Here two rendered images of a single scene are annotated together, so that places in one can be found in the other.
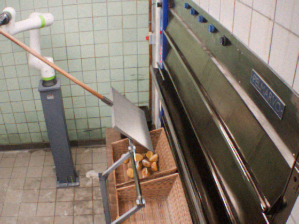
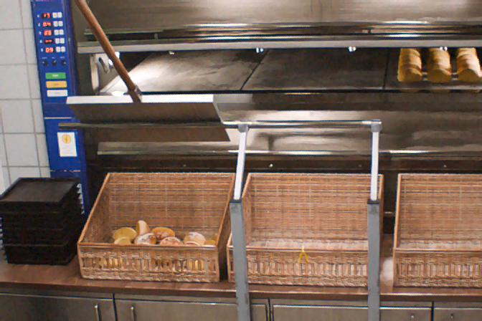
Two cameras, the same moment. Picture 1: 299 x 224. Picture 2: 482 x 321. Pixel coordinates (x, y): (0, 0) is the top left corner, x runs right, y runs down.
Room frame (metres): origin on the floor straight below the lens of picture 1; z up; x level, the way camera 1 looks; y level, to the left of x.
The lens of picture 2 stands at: (0.53, 3.33, 2.17)
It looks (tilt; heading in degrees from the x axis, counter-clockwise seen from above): 19 degrees down; 290
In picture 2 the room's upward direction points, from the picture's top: 4 degrees counter-clockwise
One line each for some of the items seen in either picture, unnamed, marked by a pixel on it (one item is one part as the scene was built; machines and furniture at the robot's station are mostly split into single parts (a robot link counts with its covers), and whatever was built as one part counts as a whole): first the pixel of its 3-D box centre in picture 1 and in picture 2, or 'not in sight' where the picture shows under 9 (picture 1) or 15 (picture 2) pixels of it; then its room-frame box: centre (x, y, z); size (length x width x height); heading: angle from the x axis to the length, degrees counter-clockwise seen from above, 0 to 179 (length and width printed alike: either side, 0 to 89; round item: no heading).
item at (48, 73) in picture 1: (46, 67); not in sight; (2.55, 0.93, 1.36); 0.16 x 0.13 x 0.19; 60
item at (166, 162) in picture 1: (141, 161); (160, 224); (2.04, 0.07, 0.72); 0.56 x 0.49 x 0.28; 9
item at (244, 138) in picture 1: (203, 68); not in sight; (1.50, -0.28, 1.80); 1.79 x 0.11 x 0.19; 8
